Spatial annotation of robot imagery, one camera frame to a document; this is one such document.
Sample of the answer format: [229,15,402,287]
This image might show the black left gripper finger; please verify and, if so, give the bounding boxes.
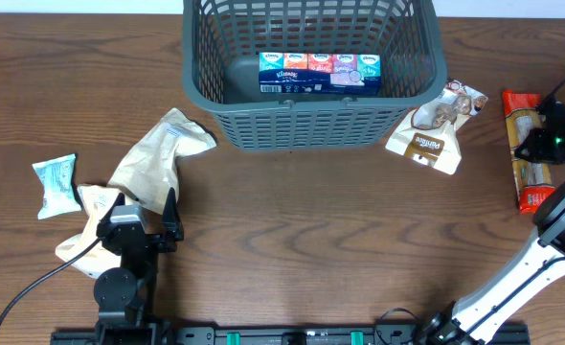
[162,188,181,236]
[102,193,125,221]

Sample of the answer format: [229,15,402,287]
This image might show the dried mushroom pouch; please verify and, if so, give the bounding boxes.
[385,80,488,175]

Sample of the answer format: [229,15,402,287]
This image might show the Kleenex tissue multipack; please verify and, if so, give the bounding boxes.
[259,52,381,95]

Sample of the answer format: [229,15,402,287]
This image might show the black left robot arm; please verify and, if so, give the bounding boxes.
[94,189,184,345]

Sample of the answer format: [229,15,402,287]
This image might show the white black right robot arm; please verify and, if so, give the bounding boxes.
[417,96,565,344]

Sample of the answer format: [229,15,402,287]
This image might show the cream snack pouch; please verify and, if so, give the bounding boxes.
[55,185,121,279]

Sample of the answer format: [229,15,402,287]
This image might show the tan crumpled paper bag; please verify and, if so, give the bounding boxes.
[108,108,216,214]

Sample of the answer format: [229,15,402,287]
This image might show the mint green snack packet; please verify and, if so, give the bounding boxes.
[32,153,81,220]

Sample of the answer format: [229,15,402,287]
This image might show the grey plastic basket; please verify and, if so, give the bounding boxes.
[183,0,447,150]

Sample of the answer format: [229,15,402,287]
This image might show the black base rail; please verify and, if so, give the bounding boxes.
[50,323,531,345]

